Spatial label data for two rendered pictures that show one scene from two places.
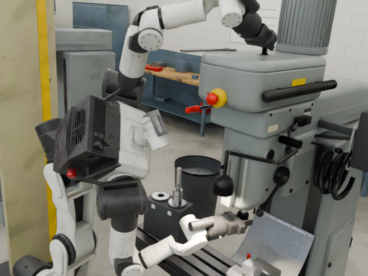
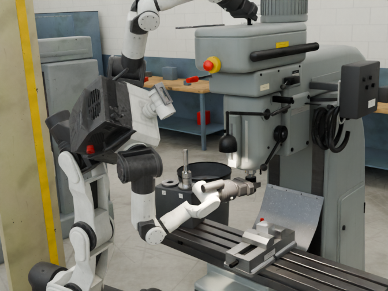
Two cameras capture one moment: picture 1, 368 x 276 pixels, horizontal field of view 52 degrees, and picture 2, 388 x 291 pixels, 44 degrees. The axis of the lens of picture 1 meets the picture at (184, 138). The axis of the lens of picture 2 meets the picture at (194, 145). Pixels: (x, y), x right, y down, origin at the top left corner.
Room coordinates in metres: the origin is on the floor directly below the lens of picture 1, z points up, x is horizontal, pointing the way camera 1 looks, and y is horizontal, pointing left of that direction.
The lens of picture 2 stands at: (-0.59, 0.04, 1.96)
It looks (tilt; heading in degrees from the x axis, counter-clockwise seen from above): 16 degrees down; 358
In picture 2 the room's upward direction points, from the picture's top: 2 degrees counter-clockwise
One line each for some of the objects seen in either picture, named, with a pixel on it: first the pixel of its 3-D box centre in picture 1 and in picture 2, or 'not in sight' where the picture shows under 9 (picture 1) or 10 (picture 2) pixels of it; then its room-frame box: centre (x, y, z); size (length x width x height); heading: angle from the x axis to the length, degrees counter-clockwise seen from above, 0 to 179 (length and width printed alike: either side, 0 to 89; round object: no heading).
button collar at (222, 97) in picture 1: (217, 98); (213, 64); (1.18, -0.10, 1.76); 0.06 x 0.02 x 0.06; 46
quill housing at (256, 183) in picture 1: (250, 165); (251, 129); (1.34, -0.26, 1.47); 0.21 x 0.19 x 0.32; 46
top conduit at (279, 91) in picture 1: (302, 89); (286, 51); (1.27, -0.39, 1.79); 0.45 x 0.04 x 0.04; 136
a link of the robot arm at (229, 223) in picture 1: (223, 225); (234, 189); (1.30, -0.18, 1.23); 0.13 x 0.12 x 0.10; 31
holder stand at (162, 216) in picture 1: (167, 216); (179, 202); (1.67, 0.05, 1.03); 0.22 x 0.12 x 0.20; 57
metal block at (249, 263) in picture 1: (251, 269); (265, 230); (1.29, -0.31, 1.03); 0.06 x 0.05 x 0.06; 46
